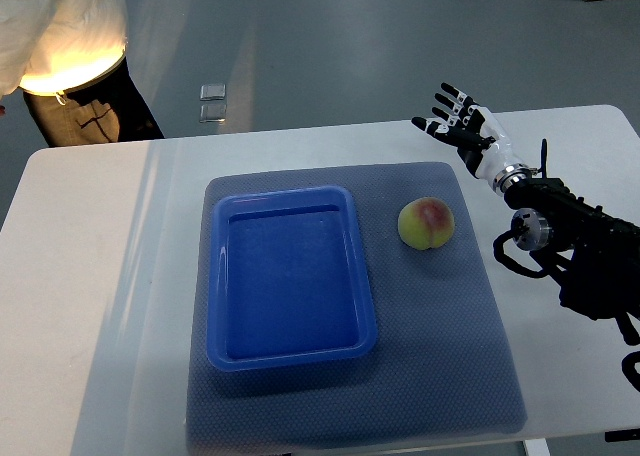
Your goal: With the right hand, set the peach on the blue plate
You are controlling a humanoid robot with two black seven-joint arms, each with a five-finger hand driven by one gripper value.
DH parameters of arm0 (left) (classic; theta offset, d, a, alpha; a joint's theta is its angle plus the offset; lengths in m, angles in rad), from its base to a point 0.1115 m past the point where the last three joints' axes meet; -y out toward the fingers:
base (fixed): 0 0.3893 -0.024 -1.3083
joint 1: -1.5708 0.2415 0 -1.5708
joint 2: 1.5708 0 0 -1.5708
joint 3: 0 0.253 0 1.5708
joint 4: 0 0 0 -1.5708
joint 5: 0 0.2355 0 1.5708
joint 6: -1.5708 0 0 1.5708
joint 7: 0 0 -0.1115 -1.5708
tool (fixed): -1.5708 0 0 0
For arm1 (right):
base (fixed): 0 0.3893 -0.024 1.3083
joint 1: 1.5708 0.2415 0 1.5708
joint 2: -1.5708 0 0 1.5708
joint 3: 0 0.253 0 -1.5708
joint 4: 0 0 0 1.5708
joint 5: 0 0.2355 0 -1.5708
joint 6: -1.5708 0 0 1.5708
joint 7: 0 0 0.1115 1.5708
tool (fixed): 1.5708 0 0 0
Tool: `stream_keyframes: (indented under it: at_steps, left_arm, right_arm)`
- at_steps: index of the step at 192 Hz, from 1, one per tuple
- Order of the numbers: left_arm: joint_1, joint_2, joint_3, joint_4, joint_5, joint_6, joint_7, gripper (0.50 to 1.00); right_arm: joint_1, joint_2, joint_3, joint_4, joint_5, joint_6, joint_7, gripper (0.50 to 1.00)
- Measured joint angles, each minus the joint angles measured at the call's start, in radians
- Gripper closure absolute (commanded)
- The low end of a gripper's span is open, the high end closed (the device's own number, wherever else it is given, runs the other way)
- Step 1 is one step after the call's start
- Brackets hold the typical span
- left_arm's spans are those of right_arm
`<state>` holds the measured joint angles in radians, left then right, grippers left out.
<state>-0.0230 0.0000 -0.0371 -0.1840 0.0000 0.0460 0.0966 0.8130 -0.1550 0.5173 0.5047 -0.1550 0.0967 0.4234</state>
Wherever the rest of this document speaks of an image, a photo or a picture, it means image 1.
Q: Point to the yellow red peach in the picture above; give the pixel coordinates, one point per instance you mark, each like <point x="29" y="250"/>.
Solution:
<point x="426" y="223"/>

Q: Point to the blue plastic tray plate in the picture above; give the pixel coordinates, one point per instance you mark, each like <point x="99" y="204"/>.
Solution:
<point x="288" y="282"/>

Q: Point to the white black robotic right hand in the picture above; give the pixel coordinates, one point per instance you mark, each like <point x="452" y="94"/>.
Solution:
<point x="460" y="122"/>

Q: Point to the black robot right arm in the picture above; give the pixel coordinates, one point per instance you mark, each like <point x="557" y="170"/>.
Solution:
<point x="592" y="256"/>

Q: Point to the grey blue table mat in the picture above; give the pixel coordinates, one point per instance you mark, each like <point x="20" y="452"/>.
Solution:
<point x="441" y="367"/>

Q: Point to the upper metal floor plate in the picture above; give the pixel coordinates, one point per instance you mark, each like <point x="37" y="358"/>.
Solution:
<point x="212" y="91"/>

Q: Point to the person in white shirt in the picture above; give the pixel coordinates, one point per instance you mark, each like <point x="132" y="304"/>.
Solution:
<point x="68" y="57"/>

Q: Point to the white table leg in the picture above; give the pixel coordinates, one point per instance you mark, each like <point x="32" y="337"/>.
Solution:
<point x="536" y="447"/>

